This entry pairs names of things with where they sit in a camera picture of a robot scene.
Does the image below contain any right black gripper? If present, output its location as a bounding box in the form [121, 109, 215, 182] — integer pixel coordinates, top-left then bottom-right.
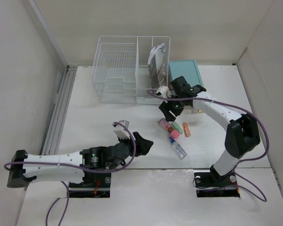
[158, 92, 188, 122]

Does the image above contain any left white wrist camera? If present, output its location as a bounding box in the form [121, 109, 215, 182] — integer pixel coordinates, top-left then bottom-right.
[113, 120, 130, 140]

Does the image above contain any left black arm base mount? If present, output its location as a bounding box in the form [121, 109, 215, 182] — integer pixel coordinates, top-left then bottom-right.
[68, 173, 111, 198]

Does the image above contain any green highlighter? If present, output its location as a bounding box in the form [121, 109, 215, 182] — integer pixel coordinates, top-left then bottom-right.
[171, 121, 183, 134]

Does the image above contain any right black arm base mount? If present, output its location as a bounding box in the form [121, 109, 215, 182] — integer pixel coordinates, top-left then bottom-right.
[193, 167, 240, 198]

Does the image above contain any pink marker tube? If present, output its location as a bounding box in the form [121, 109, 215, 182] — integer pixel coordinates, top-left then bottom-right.
[158, 118, 180, 139]

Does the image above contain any teal orange drawer box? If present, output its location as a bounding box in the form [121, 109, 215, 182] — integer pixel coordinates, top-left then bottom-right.
[167, 60, 204, 97]

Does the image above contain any orange highlighter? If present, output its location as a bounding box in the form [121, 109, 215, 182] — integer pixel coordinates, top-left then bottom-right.
[183, 122, 191, 137]

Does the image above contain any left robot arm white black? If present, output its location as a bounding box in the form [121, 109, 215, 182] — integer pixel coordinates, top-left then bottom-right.
[5, 132, 154, 188]

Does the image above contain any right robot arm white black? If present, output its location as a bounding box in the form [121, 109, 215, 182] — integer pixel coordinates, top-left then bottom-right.
[155, 76, 260, 186]

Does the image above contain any aluminium rail frame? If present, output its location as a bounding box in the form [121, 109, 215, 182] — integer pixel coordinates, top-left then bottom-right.
[40, 65, 77, 155]

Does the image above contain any white wire desk organizer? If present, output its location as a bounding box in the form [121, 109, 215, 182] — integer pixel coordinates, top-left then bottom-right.
[92, 36, 170, 105]

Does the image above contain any clear bottle blue cap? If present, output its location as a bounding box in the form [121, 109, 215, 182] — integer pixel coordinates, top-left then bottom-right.
[169, 137, 187, 160]

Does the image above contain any grey white manual booklet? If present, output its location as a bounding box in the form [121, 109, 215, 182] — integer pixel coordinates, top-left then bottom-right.
[148, 43, 166, 89]

